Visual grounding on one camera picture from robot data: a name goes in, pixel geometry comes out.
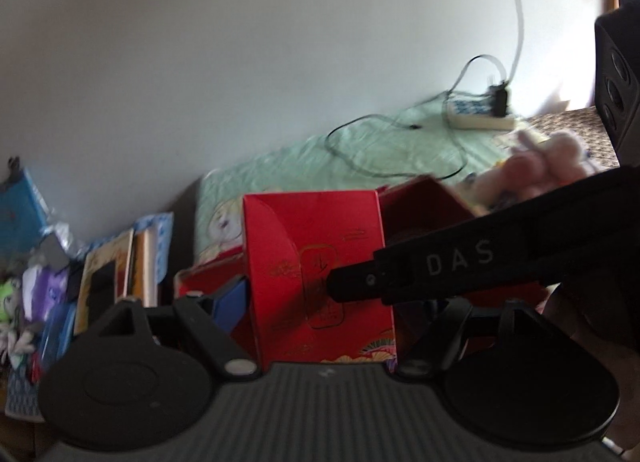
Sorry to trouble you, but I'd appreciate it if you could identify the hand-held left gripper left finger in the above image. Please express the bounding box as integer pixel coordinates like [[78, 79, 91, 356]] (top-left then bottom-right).
[[95, 279, 261, 383]]

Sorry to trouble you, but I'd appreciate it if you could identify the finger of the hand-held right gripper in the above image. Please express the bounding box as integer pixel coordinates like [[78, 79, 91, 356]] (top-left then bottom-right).
[[326, 259, 387, 303]]

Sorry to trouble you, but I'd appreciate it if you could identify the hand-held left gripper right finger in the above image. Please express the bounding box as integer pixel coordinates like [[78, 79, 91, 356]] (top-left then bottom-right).
[[394, 295, 552, 383]]

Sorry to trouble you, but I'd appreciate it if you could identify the small red gift box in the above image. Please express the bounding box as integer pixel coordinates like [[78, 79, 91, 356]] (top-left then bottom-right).
[[242, 189, 399, 364]]

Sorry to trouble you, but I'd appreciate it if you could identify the large red cardboard box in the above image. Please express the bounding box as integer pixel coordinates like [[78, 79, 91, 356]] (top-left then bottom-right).
[[172, 175, 547, 368]]

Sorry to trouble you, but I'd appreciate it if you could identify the blue patterned booklet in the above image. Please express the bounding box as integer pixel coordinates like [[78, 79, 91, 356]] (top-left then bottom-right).
[[134, 211, 176, 289]]

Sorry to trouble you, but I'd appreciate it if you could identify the pink plush toy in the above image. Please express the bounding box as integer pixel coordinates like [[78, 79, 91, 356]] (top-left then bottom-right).
[[472, 128, 597, 205]]

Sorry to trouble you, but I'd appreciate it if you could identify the light green printed blanket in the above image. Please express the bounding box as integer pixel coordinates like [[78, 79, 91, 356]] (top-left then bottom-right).
[[192, 102, 532, 269]]

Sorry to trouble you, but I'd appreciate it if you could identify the yellow book with dark centre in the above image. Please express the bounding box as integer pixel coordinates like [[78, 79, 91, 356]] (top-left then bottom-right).
[[74, 228, 136, 337]]

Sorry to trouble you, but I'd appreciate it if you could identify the white power strip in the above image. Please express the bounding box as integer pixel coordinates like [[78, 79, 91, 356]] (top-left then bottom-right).
[[446, 97, 517, 132]]

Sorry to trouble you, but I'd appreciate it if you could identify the black charger adapter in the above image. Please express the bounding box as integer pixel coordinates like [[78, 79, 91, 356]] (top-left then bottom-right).
[[489, 73, 511, 118]]

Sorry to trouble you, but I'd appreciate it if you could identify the purple packet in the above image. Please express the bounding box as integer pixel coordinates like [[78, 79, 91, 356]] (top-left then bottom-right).
[[22, 265, 71, 318]]

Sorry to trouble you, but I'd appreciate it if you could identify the silver foil packet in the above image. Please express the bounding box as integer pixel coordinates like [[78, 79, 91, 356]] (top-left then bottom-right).
[[35, 222, 87, 268]]

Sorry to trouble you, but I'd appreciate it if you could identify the green plush toy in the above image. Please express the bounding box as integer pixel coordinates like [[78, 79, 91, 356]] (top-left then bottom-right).
[[0, 278, 25, 328]]

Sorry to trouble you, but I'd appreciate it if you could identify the blue patterned cloth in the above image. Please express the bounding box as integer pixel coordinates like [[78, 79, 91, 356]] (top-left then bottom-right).
[[4, 354, 47, 424]]

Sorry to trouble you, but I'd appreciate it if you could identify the blue bag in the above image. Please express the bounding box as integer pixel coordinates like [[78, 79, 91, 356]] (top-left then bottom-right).
[[0, 156, 57, 265]]

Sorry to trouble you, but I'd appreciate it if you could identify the black cable with plug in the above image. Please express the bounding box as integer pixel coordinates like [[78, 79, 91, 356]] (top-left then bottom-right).
[[324, 114, 467, 181]]

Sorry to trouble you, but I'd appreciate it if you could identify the black looped cable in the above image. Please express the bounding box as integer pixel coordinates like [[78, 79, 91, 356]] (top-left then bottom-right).
[[446, 55, 507, 109]]

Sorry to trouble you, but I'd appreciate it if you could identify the thin hanging cable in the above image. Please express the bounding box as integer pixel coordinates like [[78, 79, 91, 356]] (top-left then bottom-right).
[[506, 0, 526, 86]]

